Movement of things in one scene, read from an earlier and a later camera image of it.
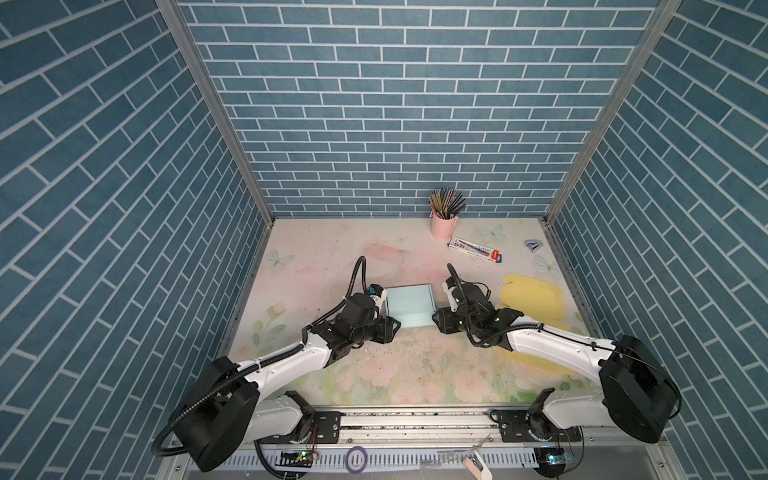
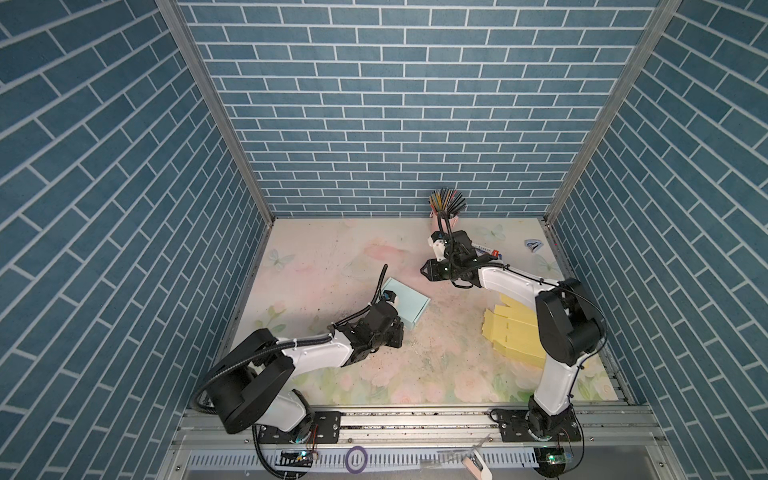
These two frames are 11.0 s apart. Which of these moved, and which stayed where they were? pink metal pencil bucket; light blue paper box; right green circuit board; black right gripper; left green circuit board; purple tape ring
Moved: black right gripper; light blue paper box
Stayed: right green circuit board; left green circuit board; pink metal pencil bucket; purple tape ring
